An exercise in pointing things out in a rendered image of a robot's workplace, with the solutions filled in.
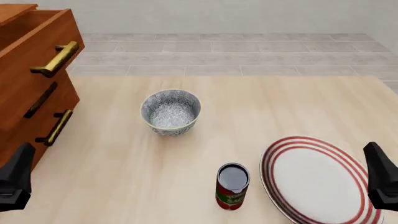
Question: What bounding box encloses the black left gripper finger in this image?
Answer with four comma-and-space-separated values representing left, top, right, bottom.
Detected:
0, 142, 36, 194

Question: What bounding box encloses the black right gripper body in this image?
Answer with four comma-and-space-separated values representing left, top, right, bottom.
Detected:
368, 187, 398, 211

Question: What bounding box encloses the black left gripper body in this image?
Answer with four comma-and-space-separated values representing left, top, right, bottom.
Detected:
0, 187, 32, 211

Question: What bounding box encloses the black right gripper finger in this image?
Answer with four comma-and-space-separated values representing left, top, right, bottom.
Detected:
363, 141, 398, 191

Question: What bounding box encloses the white plate with red rings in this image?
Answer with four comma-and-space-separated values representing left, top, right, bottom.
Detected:
259, 136, 385, 224

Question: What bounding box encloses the patterned grey-blue bowl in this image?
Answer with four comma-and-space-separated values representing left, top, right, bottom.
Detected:
139, 89, 202, 138

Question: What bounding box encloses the closed wooden drawer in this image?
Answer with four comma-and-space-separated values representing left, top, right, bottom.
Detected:
0, 97, 81, 172
0, 69, 81, 133

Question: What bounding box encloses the open wooden drawer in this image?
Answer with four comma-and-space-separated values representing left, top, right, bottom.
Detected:
0, 8, 86, 126

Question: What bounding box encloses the wooden cabinet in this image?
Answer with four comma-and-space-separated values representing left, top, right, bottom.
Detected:
0, 4, 86, 172

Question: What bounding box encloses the red tomato sauce tin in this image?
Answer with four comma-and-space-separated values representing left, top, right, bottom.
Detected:
215, 162, 251, 211

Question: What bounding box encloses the short brass drawer handle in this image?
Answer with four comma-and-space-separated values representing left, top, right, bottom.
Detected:
34, 108, 74, 147

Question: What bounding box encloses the long brass drawer handle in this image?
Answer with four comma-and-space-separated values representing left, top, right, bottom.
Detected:
29, 41, 80, 78

